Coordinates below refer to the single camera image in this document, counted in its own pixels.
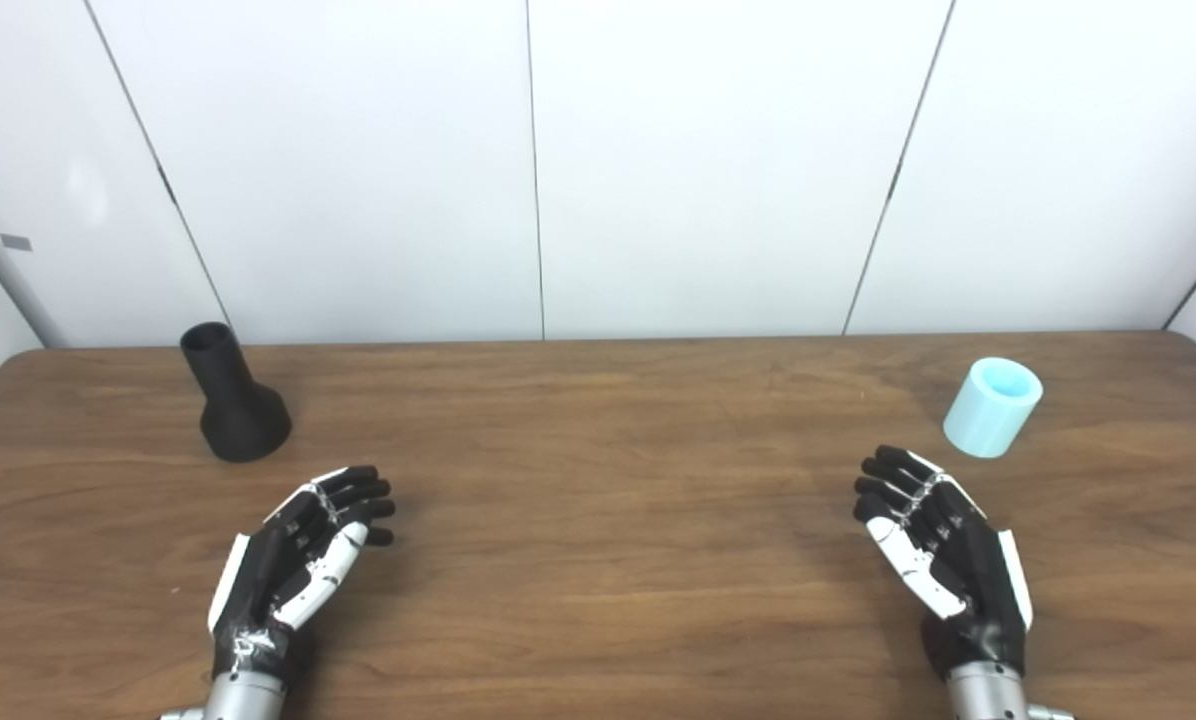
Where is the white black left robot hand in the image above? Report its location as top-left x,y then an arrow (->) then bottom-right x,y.
206,464 -> 397,681

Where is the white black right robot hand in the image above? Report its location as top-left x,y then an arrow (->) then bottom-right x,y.
852,445 -> 1035,679

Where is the black flared nozzle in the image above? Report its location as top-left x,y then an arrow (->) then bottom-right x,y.
179,322 -> 293,464

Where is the light-blue hose piece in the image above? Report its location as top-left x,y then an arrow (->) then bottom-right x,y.
943,357 -> 1044,459

